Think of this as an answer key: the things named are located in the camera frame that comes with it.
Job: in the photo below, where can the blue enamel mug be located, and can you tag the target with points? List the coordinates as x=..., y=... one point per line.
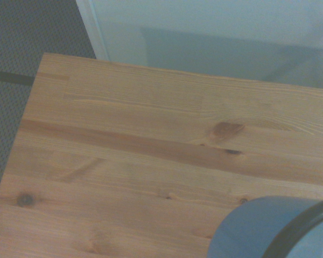
x=247, y=228

